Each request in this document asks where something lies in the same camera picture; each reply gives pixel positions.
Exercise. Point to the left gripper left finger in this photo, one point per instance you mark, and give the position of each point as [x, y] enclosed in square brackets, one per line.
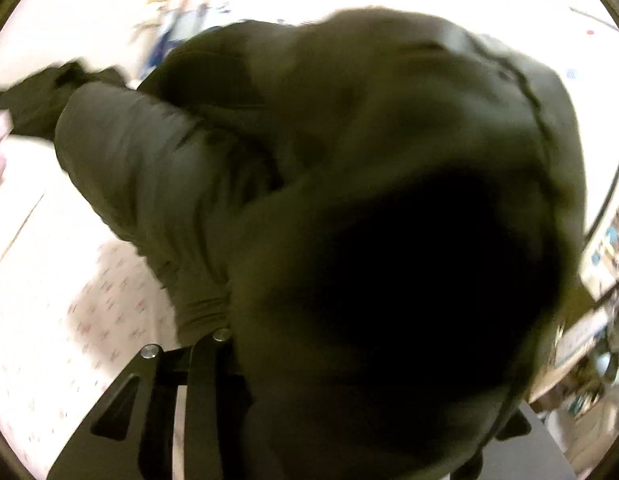
[128, 433]

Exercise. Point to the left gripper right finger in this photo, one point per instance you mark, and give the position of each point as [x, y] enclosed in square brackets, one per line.
[523, 450]

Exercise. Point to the black puffer jacket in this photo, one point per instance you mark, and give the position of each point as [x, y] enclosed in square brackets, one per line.
[384, 208]

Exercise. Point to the cherry print bed sheet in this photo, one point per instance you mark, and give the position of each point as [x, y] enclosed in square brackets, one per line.
[76, 305]

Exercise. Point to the black garment pile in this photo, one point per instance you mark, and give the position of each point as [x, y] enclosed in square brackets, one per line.
[36, 102]

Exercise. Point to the whale print curtain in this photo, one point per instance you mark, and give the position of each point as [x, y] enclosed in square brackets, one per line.
[173, 28]

